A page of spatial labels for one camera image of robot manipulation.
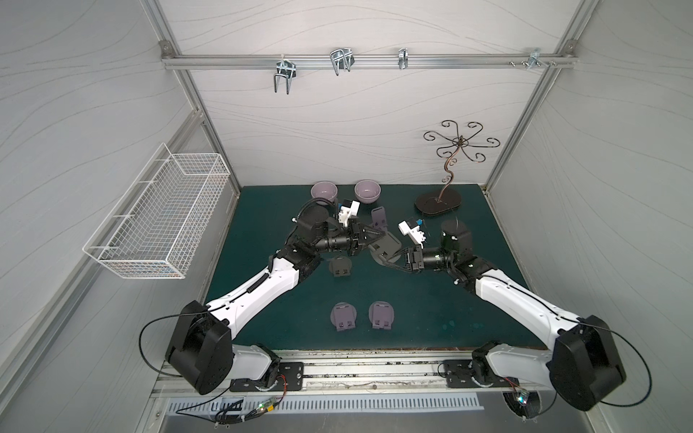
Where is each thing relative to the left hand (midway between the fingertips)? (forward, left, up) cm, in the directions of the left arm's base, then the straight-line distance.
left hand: (385, 233), depth 66 cm
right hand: (-4, 0, -10) cm, 11 cm away
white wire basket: (0, +59, -1) cm, 59 cm away
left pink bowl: (+42, +22, -26) cm, 54 cm away
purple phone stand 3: (-9, -1, -33) cm, 34 cm away
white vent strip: (-34, +38, -35) cm, 62 cm away
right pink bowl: (+43, +3, -28) cm, 51 cm away
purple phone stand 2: (-10, +11, -32) cm, 35 cm away
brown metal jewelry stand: (+40, -28, -31) cm, 58 cm away
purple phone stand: (+25, -1, -25) cm, 35 cm away
